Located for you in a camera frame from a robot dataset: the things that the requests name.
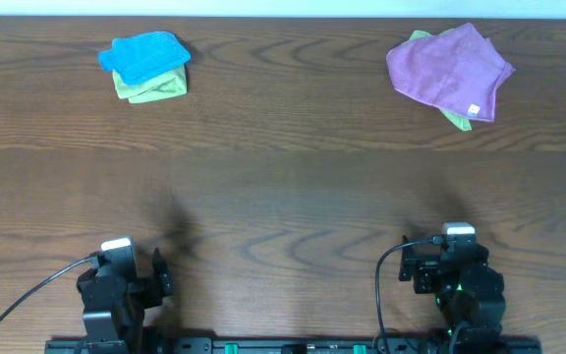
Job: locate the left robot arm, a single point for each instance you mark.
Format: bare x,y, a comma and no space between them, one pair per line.
115,300

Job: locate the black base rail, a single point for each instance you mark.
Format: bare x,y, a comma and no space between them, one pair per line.
204,345

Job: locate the folded green cloth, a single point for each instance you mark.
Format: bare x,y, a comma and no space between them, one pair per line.
167,85

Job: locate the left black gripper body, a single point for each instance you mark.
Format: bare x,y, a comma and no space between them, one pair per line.
150,283

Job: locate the folded blue cloth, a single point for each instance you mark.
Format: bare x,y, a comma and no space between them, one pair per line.
140,58

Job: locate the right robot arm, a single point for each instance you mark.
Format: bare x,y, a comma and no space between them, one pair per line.
467,291

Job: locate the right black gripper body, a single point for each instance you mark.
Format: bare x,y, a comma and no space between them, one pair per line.
427,282

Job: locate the crumpled green cloth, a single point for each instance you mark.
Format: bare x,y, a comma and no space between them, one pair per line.
460,122

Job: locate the purple microfiber cloth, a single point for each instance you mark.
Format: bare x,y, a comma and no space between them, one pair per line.
458,71

